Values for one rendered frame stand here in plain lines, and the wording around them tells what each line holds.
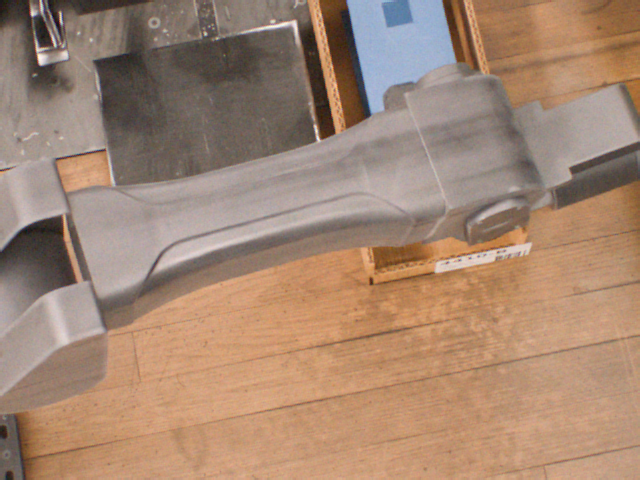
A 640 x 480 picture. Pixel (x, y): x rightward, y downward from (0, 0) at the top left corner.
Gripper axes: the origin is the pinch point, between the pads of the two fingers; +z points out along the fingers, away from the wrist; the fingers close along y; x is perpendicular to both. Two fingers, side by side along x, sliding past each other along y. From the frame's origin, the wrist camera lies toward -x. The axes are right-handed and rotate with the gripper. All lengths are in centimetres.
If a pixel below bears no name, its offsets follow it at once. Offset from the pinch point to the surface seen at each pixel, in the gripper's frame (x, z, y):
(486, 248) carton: -3.2, 2.0, -10.5
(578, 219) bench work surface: -11.3, 5.4, -10.7
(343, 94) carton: 4.9, 12.3, 1.3
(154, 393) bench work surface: 23.9, 1.7, -16.7
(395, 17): -0.6, 14.9, 6.3
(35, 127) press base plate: 30.1, 14.1, 3.2
